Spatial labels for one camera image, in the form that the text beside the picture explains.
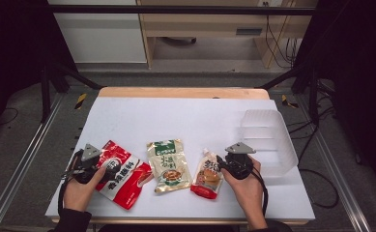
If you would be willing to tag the person's right hand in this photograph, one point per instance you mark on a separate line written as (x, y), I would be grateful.
(250, 190)

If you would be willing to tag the white table sheet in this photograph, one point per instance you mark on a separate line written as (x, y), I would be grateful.
(182, 122)

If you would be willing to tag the wooden desk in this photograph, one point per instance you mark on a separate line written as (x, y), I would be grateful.
(208, 24)

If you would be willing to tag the black curtain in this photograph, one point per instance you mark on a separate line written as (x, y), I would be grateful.
(359, 80)
(11, 48)

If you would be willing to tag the beige and green food packet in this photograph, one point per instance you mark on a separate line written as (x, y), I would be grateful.
(169, 166)

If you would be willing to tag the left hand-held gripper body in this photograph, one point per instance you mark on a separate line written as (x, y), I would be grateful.
(90, 153)

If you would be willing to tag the black metal stand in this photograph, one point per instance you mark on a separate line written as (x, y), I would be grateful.
(45, 93)
(313, 96)

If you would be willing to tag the person's left hand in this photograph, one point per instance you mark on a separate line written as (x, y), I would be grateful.
(79, 195)

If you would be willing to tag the yellow and black tape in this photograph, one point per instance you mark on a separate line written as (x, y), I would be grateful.
(285, 101)
(80, 101)

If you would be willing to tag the white cabinet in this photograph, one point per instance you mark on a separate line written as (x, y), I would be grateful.
(101, 38)

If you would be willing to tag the aluminium floor rail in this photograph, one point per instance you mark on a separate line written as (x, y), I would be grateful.
(18, 167)
(340, 180)

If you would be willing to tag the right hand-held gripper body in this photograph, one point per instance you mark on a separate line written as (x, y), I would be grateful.
(240, 164)

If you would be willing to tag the clear plastic container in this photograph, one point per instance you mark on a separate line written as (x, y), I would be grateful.
(269, 138)

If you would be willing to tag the red and white snack packet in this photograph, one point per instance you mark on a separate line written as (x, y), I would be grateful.
(129, 185)

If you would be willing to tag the black horizontal bar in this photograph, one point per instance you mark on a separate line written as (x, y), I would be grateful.
(176, 10)

